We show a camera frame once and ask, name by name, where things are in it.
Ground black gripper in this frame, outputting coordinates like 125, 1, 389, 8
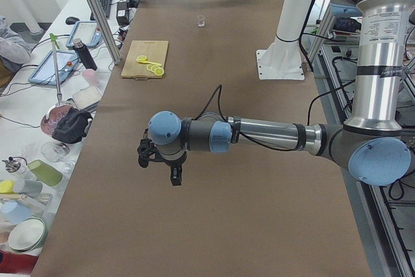
137, 129, 187, 186

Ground small clear glass cup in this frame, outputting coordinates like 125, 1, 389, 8
196, 15, 206, 27

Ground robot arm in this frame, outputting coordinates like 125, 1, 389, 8
137, 0, 414, 186

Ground pink plastic cup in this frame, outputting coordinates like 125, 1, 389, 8
82, 69, 99, 86

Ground green plastic cup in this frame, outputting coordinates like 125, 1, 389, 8
28, 160, 63, 187

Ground light blue cup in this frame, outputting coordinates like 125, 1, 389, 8
1, 200, 32, 225

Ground end lemon slice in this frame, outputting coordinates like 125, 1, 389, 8
154, 67, 164, 77

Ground middle lemon slice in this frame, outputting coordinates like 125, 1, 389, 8
146, 64, 158, 72

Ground black cloth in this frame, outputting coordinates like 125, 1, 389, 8
52, 108, 93, 144

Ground white tray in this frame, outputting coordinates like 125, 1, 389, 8
73, 86, 102, 112

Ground wine glass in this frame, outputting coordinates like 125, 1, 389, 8
40, 142, 70, 163

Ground lemon slice on knife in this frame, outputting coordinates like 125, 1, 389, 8
136, 55, 147, 64

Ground wooden cutting board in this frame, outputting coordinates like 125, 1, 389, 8
121, 40, 169, 80

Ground pink plate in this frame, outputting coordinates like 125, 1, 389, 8
40, 104, 74, 136

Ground black water bottle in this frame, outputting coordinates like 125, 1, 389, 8
73, 38, 97, 71

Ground blue teach pendant near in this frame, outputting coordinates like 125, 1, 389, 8
28, 50, 78, 86

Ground blue teach pendant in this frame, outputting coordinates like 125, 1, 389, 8
28, 50, 78, 86
65, 21, 102, 49

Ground blue teach pendant far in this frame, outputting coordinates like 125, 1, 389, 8
65, 21, 102, 49

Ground white green-rimmed bowl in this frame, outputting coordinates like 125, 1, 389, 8
8, 217, 47, 252

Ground black power adapter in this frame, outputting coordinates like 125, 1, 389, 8
116, 1, 130, 26

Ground metal rod green tip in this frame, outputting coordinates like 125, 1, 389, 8
49, 33, 62, 106

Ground black computer mouse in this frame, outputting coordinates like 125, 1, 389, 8
65, 16, 79, 25

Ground black keyboard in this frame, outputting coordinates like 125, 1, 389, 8
89, 0, 113, 21

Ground seated person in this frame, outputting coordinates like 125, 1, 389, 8
1, 16, 31, 88

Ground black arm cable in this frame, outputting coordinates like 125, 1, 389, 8
194, 84, 305, 152

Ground aluminium frame post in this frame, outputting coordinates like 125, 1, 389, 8
86, 0, 121, 65

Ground white camera mast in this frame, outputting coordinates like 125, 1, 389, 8
256, 0, 313, 80

